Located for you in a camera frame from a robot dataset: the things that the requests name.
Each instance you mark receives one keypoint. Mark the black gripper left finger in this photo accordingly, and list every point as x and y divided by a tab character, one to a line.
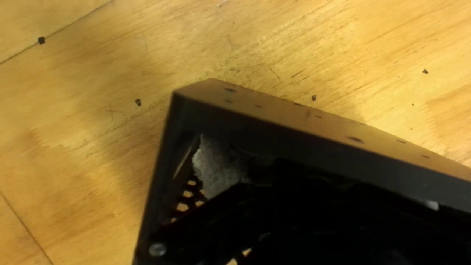
209	235

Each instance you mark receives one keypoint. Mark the black perforated plastic basket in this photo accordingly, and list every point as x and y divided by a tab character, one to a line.
264	130

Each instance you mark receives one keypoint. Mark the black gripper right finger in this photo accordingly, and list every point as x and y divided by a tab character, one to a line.
317	218

